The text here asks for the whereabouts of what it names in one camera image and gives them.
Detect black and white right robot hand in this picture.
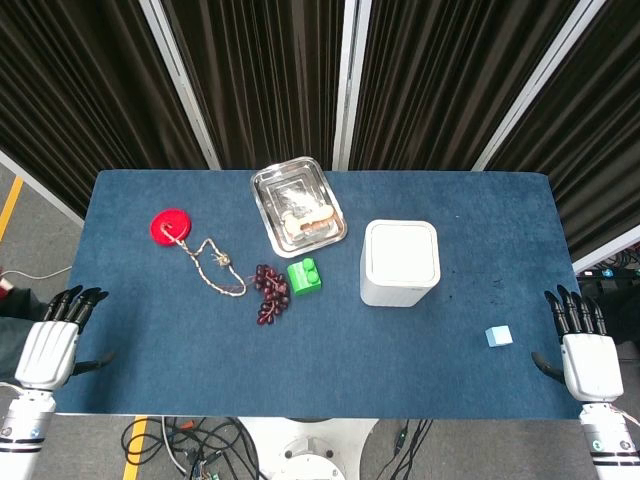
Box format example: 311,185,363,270
530,284,626,403

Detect red round disc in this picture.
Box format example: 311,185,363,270
149,208,193,248

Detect dark teal fabric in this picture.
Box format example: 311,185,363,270
0,285,51,382

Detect black cable with inline switch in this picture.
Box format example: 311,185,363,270
374,418,434,480

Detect black pleated curtain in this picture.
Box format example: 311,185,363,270
348,0,582,172
487,0,640,262
163,0,347,170
0,0,210,217

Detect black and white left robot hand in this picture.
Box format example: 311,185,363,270
13,284,116,392

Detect shiny metal tray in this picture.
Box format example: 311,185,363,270
249,155,349,259

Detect white floor cable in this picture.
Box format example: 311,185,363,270
0,264,74,282

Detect tangled black cables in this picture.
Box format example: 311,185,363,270
122,417,261,480

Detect white lidded bin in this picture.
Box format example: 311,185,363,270
359,218,442,308

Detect green toy building block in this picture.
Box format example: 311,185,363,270
286,256,324,297

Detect yellow floor tape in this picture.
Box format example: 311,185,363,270
0,175,25,242
122,415,150,480

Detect cream bone-shaped toy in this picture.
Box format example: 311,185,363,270
279,204,335,237

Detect braided beige rope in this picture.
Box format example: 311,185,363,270
160,224,248,298

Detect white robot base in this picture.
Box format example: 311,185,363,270
237,417,379,480

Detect white aluminium frame rail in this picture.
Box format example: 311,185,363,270
572,238,640,274
0,149,85,227

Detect black chair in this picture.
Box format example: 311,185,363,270
579,278,640,347

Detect dark red grape bunch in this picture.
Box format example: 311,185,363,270
253,263,292,327

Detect white aluminium frame post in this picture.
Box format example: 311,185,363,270
331,0,374,171
139,0,222,170
472,0,609,172

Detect black power strip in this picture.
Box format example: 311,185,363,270
577,267,640,281

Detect small light blue cube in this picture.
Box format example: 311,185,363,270
485,324,514,349

